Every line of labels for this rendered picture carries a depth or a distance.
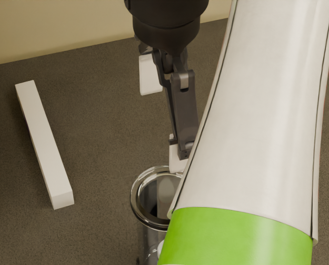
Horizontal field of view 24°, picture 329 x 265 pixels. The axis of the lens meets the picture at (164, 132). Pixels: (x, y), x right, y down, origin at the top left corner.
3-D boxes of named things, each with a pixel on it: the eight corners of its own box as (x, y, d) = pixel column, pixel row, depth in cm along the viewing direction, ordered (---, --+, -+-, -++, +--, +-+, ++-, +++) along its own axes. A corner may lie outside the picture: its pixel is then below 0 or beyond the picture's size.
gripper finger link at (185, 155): (189, 124, 89) (198, 143, 87) (188, 151, 92) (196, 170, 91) (177, 127, 88) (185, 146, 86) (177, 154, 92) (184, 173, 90)
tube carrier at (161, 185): (126, 251, 128) (120, 175, 111) (186, 232, 130) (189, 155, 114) (146, 306, 122) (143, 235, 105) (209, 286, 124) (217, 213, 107)
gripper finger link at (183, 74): (177, 39, 87) (188, 39, 82) (185, 83, 88) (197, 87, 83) (156, 43, 87) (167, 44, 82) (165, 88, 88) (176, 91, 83)
